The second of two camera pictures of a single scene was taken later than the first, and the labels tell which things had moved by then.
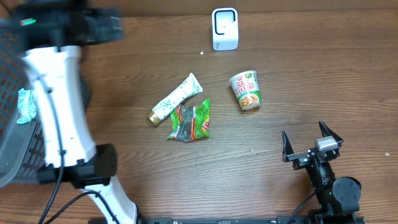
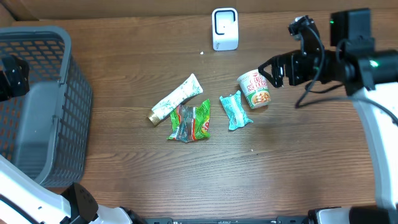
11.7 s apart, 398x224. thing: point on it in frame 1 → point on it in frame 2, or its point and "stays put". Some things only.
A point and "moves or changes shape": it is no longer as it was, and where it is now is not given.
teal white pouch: x=26 y=105 → x=232 y=105
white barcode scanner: x=225 y=27 stays put
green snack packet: x=189 y=123 stays put
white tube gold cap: x=191 y=88 stays put
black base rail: x=244 y=220 stays put
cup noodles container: x=246 y=86 moves or changes shape
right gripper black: x=300 y=158 → x=278 y=68
